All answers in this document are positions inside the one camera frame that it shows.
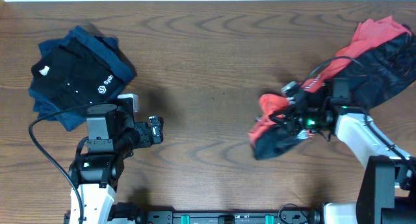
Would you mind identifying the black patterned jersey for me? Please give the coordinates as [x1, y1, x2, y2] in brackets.
[252, 34, 415, 160]

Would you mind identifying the red soccer t-shirt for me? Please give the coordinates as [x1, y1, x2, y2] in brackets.
[249, 16, 413, 147]

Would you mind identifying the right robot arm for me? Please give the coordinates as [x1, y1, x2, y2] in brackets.
[270, 79, 415, 224]

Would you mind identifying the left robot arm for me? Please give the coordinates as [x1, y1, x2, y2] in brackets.
[64, 103, 163, 223]

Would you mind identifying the black folded polo shirt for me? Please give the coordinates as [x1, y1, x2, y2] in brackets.
[29, 39, 125, 115]

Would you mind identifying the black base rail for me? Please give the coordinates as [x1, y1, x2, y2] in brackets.
[107, 203, 324, 224]

